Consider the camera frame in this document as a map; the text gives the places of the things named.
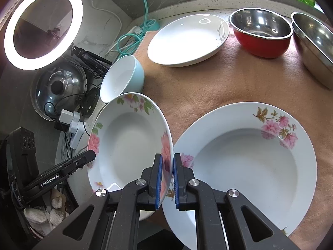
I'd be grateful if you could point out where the red steel bowl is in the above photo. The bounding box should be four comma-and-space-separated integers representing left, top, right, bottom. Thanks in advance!
229, 7, 293, 59

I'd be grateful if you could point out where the steel pot lid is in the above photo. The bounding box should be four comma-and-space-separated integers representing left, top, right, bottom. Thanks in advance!
30, 61, 87, 121

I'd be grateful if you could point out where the black tripod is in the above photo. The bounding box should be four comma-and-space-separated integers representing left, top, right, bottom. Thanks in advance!
71, 46, 112, 73

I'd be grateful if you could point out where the large stainless steel bowl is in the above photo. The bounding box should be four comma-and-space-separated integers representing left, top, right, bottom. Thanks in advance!
291, 12, 332, 90

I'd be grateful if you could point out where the pink towel mat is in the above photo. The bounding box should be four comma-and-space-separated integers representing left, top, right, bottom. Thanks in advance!
135, 32, 332, 249

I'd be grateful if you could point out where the white plate grey leaf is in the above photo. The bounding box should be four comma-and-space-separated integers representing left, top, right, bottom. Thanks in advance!
147, 14, 230, 67

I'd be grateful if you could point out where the teal ceramic bowl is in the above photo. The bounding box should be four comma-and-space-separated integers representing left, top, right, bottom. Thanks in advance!
100, 55, 144, 103

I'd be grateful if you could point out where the gloved left hand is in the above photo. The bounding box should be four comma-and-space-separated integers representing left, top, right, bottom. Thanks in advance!
23, 189, 69, 239

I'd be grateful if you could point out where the white ring light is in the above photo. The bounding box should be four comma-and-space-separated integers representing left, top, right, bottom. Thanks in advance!
4, 0, 83, 71

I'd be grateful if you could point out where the large peony flower plate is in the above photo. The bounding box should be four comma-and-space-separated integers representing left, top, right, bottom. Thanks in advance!
87, 92, 173, 207

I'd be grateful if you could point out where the teal hose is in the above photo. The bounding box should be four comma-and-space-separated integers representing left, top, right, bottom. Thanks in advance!
114, 0, 149, 57

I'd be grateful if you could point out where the white power adapter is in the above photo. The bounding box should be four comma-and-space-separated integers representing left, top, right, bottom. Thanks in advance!
59, 109, 85, 149

